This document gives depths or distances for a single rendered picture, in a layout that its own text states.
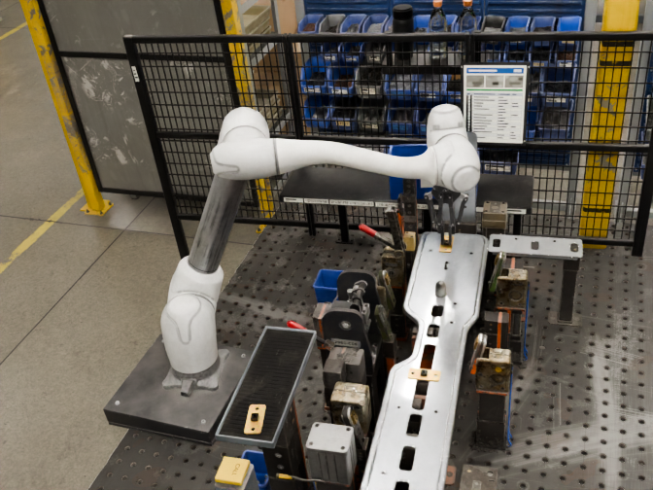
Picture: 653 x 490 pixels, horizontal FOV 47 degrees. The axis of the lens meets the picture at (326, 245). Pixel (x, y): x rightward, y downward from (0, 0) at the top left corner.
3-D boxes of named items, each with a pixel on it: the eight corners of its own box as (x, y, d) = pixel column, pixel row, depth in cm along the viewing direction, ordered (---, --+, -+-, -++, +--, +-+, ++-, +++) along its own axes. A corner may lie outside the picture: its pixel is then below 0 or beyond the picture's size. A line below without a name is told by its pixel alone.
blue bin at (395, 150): (477, 197, 260) (478, 165, 253) (390, 199, 265) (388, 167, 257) (475, 173, 273) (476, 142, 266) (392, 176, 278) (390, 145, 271)
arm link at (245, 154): (273, 144, 199) (271, 122, 210) (205, 151, 199) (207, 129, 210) (279, 187, 206) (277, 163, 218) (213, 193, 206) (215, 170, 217)
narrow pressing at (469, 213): (475, 223, 253) (477, 132, 234) (441, 221, 256) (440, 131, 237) (475, 222, 254) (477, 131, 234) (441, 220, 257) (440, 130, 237)
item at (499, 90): (525, 146, 263) (530, 62, 245) (460, 144, 269) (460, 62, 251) (525, 143, 265) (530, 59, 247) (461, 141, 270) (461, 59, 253)
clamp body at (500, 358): (511, 457, 211) (517, 368, 191) (466, 451, 214) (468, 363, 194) (513, 432, 218) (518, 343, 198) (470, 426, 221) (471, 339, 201)
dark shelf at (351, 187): (532, 216, 253) (532, 208, 252) (279, 202, 277) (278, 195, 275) (533, 182, 271) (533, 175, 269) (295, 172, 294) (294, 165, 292)
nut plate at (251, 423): (260, 434, 167) (259, 430, 166) (243, 434, 168) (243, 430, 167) (266, 405, 174) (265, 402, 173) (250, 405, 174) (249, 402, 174)
